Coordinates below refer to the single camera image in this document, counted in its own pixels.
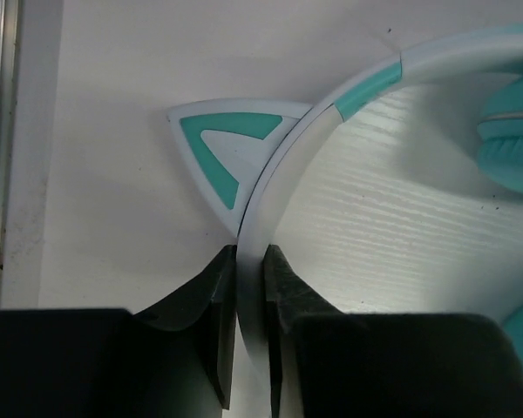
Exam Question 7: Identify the teal cat ear headphones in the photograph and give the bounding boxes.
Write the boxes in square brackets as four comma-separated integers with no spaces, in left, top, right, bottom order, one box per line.
[167,24,523,381]

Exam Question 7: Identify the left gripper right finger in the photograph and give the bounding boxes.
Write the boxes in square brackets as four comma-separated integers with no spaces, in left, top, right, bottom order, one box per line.
[263,245,523,417]

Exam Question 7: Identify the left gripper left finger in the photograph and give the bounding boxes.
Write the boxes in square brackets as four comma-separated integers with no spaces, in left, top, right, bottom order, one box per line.
[0,246,236,417]

